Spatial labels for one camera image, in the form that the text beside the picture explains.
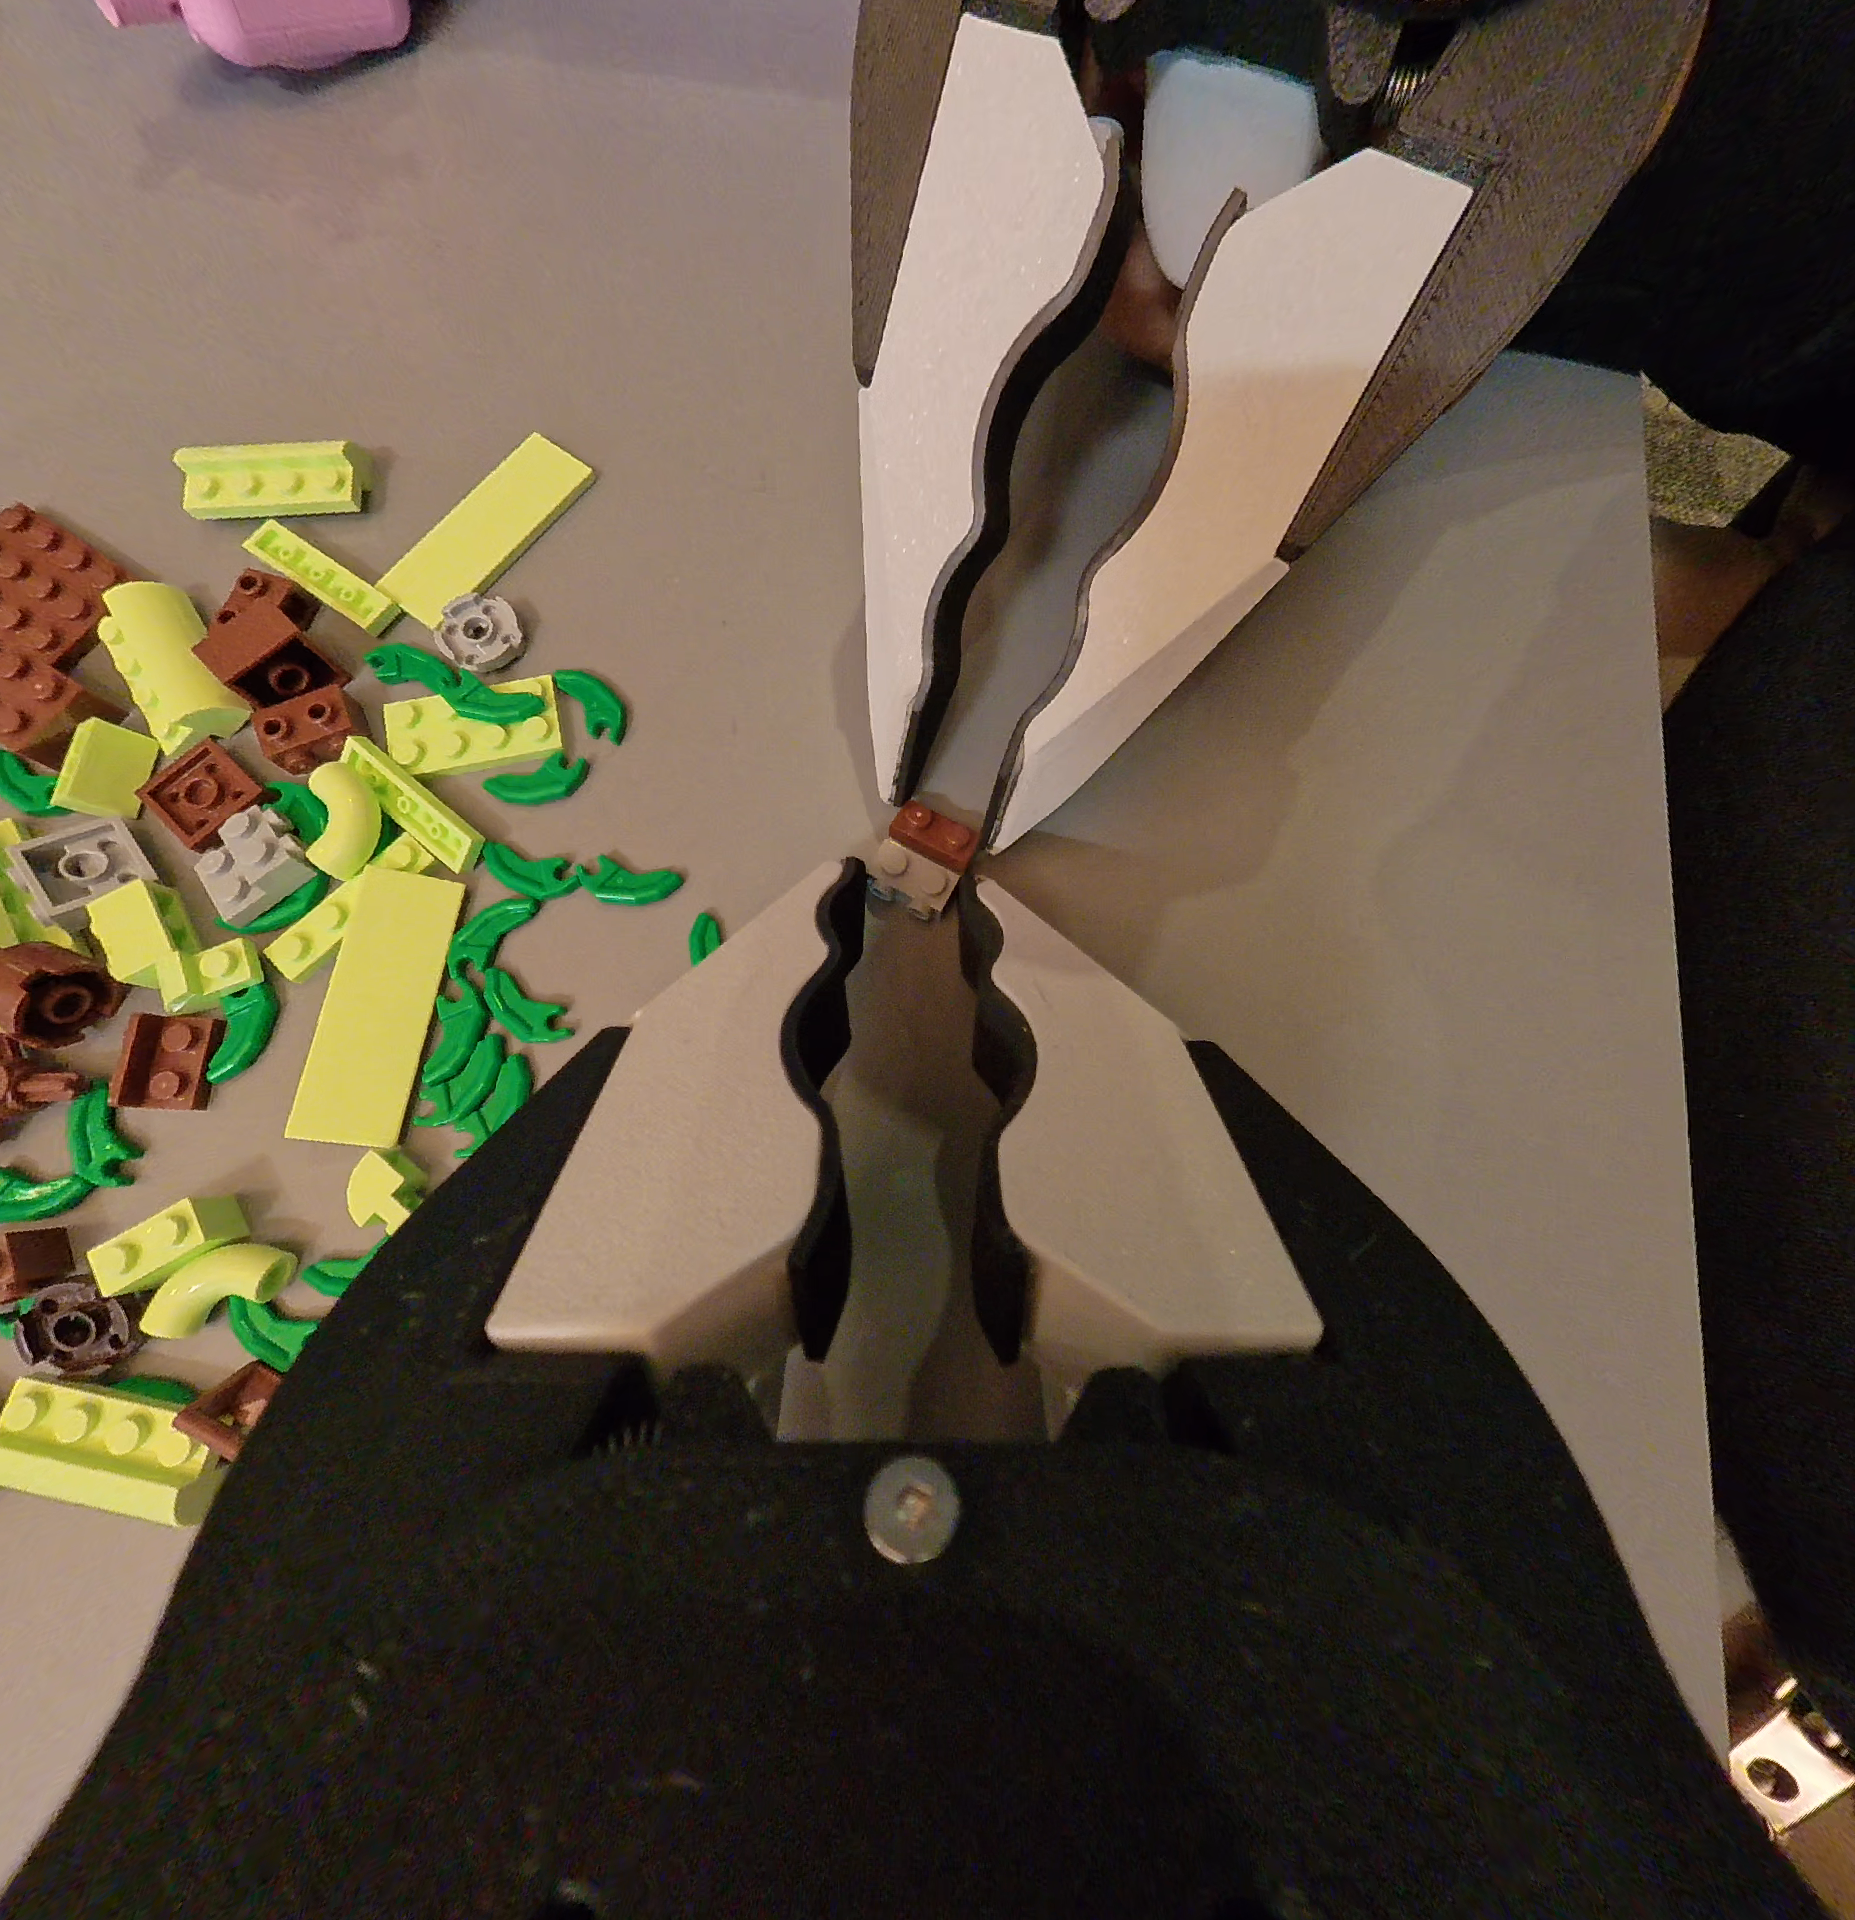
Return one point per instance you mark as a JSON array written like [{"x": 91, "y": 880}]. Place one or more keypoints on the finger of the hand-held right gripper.
[
  {"x": 974, "y": 302},
  {"x": 1302, "y": 374}
]

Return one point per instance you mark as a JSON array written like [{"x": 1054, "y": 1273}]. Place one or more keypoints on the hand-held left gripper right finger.
[{"x": 1152, "y": 1200}]

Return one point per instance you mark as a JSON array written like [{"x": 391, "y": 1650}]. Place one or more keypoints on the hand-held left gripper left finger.
[{"x": 645, "y": 1200}]

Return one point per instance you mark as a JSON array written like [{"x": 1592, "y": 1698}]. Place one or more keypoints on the small grey toy brick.
[{"x": 911, "y": 883}]

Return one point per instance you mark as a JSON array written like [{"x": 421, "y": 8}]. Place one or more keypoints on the small brown toy plate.
[{"x": 931, "y": 833}]

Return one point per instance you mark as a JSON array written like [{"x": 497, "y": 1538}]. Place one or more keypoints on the person's right forearm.
[{"x": 1766, "y": 225}]

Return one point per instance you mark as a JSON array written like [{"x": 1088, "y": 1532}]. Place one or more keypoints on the pile of lime toy bricks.
[{"x": 371, "y": 1036}]

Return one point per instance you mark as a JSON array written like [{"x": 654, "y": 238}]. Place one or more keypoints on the grey round toy plate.
[{"x": 478, "y": 631}]

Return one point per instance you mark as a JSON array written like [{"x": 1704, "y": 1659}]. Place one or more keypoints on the grey round toy brick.
[{"x": 42, "y": 1319}]

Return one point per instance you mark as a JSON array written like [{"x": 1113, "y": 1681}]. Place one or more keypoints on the grey square toy plate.
[{"x": 78, "y": 865}]

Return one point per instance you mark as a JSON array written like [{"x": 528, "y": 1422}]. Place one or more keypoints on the person's black clothing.
[{"x": 1797, "y": 1051}]

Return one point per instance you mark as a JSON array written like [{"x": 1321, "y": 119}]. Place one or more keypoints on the pink toy figure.
[{"x": 268, "y": 30}]

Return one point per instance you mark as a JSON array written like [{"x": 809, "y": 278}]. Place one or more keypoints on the grey bracket toy brick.
[{"x": 249, "y": 876}]

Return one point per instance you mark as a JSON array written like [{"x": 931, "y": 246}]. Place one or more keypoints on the metal chair bracket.
[{"x": 1789, "y": 1771}]

